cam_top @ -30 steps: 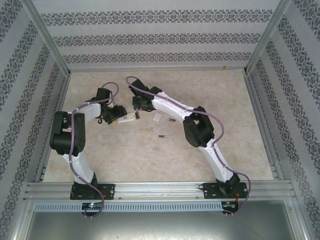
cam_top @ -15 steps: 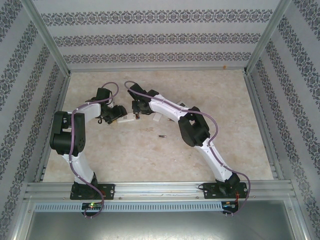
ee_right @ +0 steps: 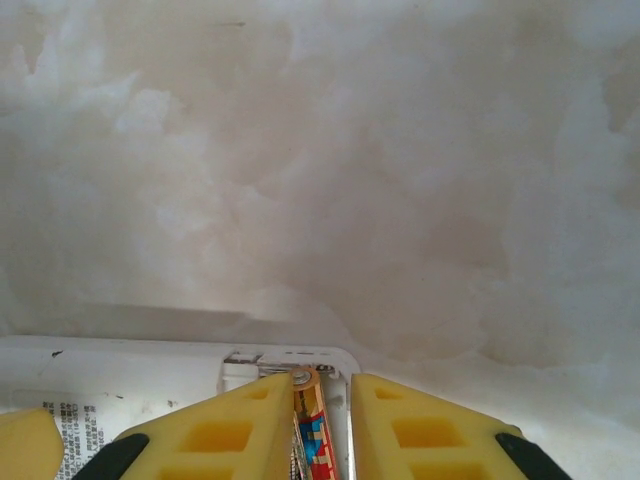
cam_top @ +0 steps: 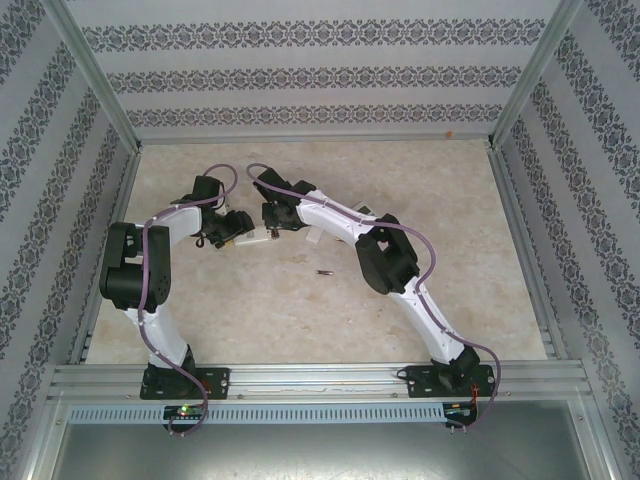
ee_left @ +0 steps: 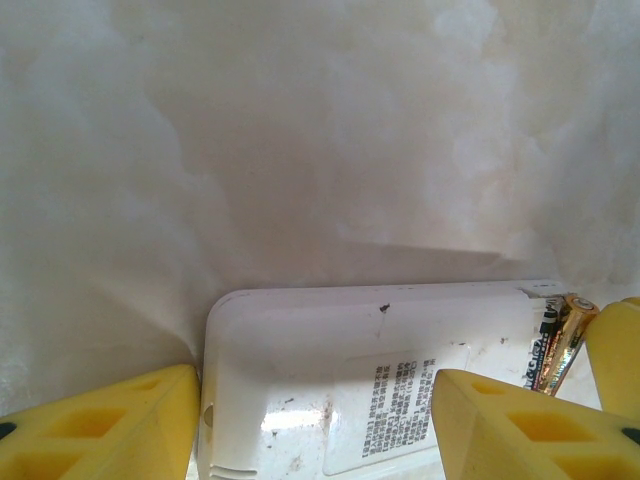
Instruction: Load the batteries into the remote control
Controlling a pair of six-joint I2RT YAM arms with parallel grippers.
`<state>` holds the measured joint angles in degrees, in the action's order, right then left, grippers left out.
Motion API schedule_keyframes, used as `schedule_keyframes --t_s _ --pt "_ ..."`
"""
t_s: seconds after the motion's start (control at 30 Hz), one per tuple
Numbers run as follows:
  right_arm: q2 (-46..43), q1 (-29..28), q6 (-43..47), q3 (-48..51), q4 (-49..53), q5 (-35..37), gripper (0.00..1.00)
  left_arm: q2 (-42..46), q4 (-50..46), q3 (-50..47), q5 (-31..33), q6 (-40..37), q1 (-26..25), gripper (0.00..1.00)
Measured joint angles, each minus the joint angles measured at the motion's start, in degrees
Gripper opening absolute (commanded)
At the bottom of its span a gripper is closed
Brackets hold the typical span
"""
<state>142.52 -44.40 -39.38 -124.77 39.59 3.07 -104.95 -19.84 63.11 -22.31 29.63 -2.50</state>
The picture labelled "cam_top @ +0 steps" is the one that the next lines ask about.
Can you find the white remote control with screen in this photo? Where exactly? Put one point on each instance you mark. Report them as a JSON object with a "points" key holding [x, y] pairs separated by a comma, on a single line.
{"points": [[255, 237], [364, 210]]}

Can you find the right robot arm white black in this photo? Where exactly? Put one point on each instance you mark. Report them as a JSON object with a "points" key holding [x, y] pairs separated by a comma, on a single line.
{"points": [[425, 310]]}

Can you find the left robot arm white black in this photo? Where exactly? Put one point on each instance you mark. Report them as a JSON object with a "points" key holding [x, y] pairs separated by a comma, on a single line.
{"points": [[160, 330]]}

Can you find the grey metal sheet panel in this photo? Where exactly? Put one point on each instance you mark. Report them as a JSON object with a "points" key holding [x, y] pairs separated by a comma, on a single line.
{"points": [[320, 455]]}

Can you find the aluminium back rail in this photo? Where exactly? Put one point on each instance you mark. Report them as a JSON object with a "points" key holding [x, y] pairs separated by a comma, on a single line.
{"points": [[310, 139]]}

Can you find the aluminium side rail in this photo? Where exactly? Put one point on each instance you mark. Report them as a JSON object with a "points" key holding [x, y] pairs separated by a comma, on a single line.
{"points": [[122, 200], [511, 200]]}

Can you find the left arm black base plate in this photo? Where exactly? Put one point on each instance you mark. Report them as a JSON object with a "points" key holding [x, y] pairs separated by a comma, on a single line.
{"points": [[217, 382]]}

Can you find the aluminium mounting rail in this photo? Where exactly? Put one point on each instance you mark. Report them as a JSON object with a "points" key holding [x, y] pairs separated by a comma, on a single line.
{"points": [[310, 380]]}

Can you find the aluminium frame post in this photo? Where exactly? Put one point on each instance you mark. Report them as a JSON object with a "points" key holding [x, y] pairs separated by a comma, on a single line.
{"points": [[532, 75], [100, 75]]}

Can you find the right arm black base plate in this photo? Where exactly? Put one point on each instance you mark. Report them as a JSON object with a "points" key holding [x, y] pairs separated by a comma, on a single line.
{"points": [[417, 385]]}

